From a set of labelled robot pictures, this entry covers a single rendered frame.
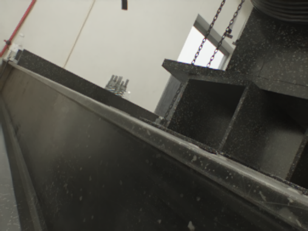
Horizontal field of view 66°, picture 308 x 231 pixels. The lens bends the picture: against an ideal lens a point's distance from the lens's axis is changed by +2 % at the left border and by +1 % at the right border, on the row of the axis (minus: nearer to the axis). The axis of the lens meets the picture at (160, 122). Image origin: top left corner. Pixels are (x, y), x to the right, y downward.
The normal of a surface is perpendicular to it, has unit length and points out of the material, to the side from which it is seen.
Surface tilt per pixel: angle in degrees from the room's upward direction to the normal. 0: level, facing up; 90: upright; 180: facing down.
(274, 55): 90
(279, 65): 90
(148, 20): 90
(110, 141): 90
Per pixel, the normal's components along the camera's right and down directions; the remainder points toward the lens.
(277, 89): -0.55, -0.26
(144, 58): 0.57, 0.24
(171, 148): -0.71, -0.33
